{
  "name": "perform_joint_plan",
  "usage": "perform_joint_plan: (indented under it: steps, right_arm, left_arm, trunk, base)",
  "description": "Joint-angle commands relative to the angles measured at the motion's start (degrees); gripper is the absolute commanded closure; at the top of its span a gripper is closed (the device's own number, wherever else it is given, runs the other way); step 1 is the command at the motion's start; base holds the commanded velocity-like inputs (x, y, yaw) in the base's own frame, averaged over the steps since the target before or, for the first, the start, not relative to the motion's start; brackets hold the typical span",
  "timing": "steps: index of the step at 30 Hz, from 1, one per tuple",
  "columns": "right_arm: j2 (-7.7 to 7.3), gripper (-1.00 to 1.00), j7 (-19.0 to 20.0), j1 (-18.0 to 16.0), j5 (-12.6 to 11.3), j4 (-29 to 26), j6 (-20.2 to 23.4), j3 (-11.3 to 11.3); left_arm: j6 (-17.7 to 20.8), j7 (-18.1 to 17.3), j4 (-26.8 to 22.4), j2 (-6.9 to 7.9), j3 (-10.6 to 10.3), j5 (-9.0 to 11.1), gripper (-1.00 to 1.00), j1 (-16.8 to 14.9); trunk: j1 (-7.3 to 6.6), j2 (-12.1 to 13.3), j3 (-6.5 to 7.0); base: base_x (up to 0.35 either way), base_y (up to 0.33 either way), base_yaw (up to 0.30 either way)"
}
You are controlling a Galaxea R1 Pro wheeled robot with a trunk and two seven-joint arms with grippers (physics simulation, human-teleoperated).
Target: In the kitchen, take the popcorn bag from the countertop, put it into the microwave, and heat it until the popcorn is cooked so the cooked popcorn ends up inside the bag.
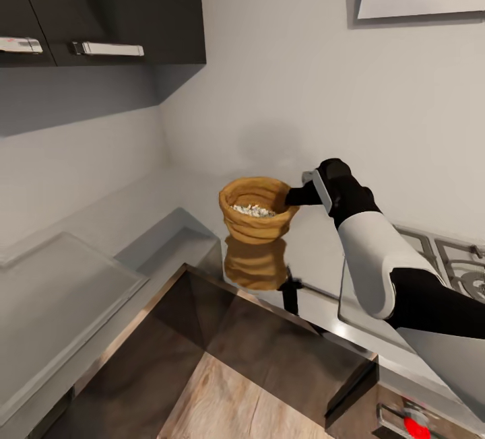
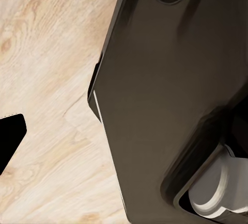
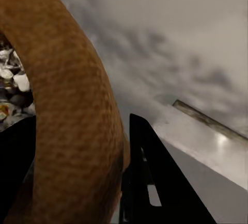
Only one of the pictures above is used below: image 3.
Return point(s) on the popcorn bag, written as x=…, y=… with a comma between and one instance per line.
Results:
x=77, y=176

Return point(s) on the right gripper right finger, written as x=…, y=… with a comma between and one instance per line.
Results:
x=180, y=203

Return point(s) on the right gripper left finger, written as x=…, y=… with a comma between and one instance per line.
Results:
x=17, y=152

